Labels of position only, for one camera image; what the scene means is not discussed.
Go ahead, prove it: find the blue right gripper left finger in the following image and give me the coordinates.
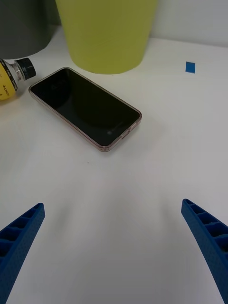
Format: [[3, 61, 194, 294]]
[[0, 202, 46, 304]]

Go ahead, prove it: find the grey plastic waste bin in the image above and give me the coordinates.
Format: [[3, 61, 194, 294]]
[[0, 0, 62, 60]]

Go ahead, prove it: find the black smartphone in clear case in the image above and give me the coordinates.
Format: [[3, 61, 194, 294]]
[[28, 67, 143, 153]]

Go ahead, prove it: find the yellow-label bottle with black cap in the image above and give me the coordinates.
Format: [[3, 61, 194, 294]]
[[0, 57, 37, 102]]

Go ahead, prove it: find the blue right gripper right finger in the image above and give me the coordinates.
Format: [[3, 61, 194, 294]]
[[181, 198, 228, 304]]

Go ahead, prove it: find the yellow-green plastic waste bin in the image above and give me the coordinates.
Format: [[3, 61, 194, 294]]
[[55, 0, 159, 75]]

